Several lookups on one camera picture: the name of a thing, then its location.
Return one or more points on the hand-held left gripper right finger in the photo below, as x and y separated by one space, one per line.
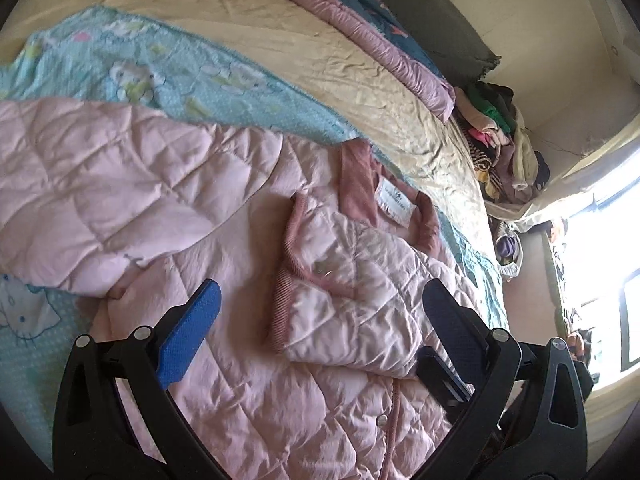
452 322

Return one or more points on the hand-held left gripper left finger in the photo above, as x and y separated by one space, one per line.
190 330

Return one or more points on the pink quilted jacket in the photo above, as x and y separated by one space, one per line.
240 200

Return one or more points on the white plastic bag of clothes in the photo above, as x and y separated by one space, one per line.
507 252

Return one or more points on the pile of mixed clothes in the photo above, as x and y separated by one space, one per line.
500 135

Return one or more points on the bright window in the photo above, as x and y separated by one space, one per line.
600 260

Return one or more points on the teal cartoon cat printed blanket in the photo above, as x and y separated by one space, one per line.
150 60

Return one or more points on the mauve quilt with floral side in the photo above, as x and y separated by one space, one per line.
380 45

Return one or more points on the beige bed sheet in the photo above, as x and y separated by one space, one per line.
325 60

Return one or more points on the dark grey headboard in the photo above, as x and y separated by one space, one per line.
440 20

